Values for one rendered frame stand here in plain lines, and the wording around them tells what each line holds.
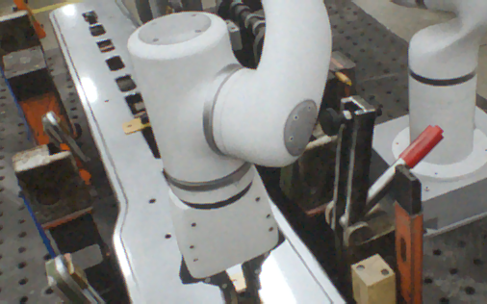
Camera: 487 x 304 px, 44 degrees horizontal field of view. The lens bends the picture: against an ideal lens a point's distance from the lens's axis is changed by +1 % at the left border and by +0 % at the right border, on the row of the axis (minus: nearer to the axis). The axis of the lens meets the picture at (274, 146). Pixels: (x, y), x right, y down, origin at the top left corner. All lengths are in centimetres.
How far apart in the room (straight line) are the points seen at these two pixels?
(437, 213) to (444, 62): 29
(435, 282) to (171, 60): 77
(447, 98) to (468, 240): 28
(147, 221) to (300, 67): 46
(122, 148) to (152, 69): 55
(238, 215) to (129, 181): 38
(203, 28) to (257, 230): 22
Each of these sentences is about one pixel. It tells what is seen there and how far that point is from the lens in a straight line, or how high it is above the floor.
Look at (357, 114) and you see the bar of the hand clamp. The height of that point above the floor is 121.
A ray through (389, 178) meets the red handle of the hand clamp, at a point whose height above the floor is 111.
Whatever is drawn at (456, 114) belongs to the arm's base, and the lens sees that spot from 114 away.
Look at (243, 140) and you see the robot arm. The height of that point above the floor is 128.
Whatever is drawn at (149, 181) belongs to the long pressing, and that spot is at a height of 100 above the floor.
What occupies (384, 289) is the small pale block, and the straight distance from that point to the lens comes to 66.
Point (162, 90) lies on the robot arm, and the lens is 50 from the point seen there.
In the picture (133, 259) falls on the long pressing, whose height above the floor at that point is 100.
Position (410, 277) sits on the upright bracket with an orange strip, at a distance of 64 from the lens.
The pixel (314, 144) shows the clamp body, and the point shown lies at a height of 107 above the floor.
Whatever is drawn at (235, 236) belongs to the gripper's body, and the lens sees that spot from 61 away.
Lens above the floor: 155
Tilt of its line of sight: 35 degrees down
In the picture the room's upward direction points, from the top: 9 degrees counter-clockwise
